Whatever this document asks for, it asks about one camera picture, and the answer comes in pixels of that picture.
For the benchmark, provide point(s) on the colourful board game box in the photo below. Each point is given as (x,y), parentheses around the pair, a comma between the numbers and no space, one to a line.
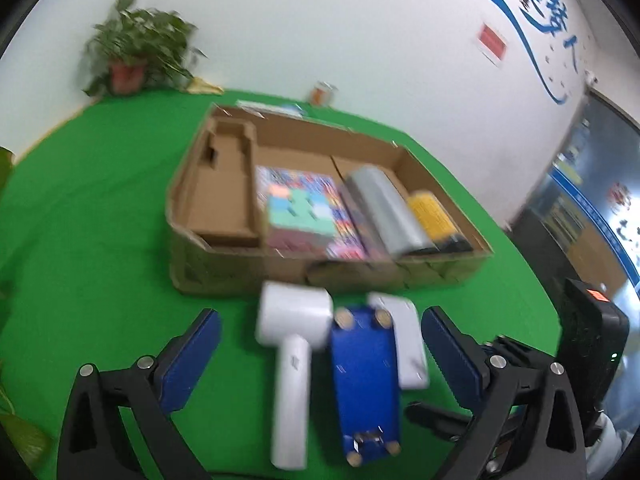
(347,225)

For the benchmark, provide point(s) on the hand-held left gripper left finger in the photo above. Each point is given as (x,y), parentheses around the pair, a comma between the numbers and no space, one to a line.
(192,355)

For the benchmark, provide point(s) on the white wall fixture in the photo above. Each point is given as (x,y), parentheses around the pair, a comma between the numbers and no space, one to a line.
(592,77)

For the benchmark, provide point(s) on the cardboard box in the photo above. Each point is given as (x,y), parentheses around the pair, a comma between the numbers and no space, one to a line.
(300,145)

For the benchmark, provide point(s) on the blue wall decal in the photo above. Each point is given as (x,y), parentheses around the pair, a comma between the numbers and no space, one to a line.
(537,25)

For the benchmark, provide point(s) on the glass door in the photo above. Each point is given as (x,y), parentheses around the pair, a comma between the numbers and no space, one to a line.
(600,130)

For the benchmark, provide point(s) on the white flat device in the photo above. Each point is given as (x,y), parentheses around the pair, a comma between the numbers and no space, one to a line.
(412,345)

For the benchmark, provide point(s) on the green and pink box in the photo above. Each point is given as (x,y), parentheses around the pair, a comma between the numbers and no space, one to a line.
(300,215)

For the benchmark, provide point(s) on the yellow cloth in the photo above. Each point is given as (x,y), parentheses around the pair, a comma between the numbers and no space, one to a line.
(205,86)

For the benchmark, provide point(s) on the yellow and black box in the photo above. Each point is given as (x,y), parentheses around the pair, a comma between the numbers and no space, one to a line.
(430,212)

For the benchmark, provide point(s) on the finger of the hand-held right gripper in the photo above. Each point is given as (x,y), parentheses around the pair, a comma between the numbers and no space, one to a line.
(437,417)
(522,351)

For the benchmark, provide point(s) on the white printed flat box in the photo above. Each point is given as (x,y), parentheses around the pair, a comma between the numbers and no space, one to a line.
(272,109)

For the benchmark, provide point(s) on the white handheld device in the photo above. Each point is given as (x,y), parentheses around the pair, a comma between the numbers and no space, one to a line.
(292,310)

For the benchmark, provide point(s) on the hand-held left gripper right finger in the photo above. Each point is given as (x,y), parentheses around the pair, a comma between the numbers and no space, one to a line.
(450,355)

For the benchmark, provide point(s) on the red wall sign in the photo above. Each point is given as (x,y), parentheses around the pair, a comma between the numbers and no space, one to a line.
(491,42)

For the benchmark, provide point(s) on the potted green plant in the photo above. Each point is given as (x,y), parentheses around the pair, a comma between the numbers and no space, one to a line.
(140,40)

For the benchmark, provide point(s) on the jar with orange label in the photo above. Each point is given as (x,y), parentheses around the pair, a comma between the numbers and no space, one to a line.
(323,94)

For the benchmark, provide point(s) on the blue notice board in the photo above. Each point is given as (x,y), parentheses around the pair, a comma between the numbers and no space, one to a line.
(585,220)

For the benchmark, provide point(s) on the cardboard insert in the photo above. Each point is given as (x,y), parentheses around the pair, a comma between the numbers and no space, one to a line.
(225,190)

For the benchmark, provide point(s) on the blue device with metal caps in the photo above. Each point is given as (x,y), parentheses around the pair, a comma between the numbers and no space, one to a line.
(365,375)

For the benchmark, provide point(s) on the silver grey pouch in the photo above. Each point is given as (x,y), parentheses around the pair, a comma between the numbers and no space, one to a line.
(385,205)

